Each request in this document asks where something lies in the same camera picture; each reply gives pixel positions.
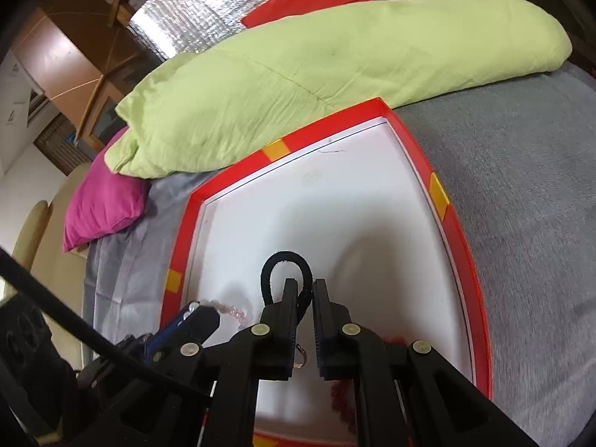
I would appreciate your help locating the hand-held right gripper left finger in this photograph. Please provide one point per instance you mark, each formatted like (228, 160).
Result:
(290, 321)

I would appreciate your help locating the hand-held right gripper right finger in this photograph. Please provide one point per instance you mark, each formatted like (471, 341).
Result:
(321, 323)

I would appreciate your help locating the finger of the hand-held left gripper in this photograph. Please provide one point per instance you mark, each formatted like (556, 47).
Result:
(188, 319)

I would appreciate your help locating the red and white box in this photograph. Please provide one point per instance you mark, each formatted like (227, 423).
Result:
(326, 205)

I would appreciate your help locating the light grey sheet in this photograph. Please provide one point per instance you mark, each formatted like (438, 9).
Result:
(125, 270)

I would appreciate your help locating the beige sofa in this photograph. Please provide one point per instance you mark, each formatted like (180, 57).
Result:
(51, 242)

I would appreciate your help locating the magenta pillow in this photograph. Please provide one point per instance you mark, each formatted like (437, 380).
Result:
(105, 200)

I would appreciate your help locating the dark radiator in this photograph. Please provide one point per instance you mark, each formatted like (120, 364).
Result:
(58, 142)

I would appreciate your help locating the wooden side table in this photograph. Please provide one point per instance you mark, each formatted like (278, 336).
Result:
(100, 102)

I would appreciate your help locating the grey blanket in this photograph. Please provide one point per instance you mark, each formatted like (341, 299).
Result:
(521, 186)

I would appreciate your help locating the light green pillow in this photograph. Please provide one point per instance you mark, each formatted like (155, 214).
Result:
(326, 70)

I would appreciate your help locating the wooden cabinet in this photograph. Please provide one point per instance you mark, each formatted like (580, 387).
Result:
(60, 51)

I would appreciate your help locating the silver foil mat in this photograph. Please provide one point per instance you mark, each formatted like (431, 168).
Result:
(195, 14)

